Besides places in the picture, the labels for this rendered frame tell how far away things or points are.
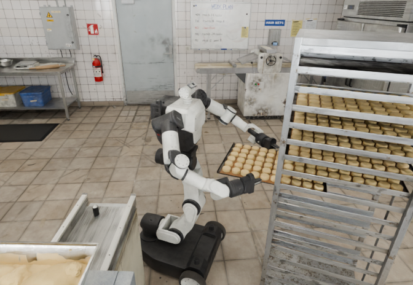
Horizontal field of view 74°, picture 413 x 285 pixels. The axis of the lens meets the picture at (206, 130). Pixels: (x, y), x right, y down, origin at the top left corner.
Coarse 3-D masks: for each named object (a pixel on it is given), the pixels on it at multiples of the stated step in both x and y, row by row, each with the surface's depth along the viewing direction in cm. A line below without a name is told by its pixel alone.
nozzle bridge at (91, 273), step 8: (96, 272) 85; (104, 272) 85; (112, 272) 85; (120, 272) 85; (128, 272) 85; (88, 280) 83; (96, 280) 83; (104, 280) 83; (112, 280) 83; (120, 280) 83; (128, 280) 83
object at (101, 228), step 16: (96, 208) 154; (112, 208) 161; (80, 224) 149; (96, 224) 150; (112, 224) 150; (80, 240) 139; (96, 240) 140; (128, 240) 146; (96, 256) 131; (128, 256) 147
